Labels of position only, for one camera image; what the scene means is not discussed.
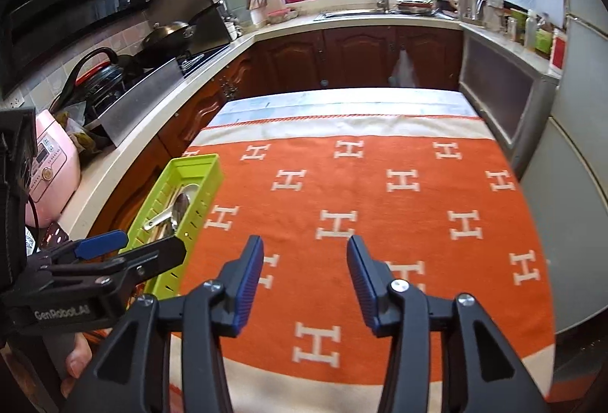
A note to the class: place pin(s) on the large oval metal spoon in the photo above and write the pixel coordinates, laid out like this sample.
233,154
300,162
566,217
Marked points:
180,211

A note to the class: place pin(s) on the red label container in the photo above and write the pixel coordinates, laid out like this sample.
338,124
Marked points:
559,51

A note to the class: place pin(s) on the steel sink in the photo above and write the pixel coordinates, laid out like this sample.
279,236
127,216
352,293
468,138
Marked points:
351,14

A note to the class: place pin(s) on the white plastic bottle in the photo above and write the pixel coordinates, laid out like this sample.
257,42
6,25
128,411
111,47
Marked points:
529,30

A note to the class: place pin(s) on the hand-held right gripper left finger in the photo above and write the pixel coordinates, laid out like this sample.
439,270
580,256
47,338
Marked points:
249,284

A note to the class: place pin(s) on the steel frosted door cabinet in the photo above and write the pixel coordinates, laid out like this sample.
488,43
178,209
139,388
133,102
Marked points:
503,80

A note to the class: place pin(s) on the person's left hand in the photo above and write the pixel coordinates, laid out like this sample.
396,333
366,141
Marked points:
76,360

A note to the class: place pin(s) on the black gas stove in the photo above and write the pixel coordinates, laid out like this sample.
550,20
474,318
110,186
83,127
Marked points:
199,59

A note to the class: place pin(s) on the glass jug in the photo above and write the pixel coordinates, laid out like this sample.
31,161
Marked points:
491,11

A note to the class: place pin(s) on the steel pan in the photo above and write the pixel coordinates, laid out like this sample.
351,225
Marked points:
415,6

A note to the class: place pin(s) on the orange patterned blanket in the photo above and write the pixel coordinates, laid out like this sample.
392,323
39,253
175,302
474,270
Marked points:
380,204

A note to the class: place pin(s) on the pale blue table cover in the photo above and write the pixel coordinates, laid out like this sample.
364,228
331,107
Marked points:
342,101

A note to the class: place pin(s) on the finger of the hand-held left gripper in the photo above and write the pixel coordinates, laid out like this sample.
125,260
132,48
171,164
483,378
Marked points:
147,258
99,244

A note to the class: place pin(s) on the white kitchen countertop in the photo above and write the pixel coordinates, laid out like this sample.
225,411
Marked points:
104,175

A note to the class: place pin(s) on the green plastic utensil tray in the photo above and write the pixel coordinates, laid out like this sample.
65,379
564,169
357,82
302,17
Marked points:
199,170

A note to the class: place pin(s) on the steel side panel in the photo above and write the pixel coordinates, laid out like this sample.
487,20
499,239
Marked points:
142,101

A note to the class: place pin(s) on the green packet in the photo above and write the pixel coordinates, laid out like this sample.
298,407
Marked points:
544,40

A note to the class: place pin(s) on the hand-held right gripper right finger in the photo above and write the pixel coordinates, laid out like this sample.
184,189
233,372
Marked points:
363,284

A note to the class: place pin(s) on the white ceramic spoon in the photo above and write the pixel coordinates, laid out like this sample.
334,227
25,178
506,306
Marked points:
159,219

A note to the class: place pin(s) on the black pressure cooker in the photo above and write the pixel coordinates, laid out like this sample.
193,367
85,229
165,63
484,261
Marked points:
97,75

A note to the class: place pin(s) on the dark wok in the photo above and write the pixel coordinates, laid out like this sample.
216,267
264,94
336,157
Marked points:
168,35

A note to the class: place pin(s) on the hanging plastic bag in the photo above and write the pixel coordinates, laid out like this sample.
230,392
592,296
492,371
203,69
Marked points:
403,70

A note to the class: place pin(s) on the grey refrigerator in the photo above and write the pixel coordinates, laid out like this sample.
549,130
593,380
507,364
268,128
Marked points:
570,156

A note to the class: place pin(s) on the pink rice cooker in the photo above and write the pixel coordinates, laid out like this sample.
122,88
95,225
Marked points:
52,170

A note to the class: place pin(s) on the brown wooden cabinets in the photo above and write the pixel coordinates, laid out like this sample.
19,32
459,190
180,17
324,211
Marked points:
361,56

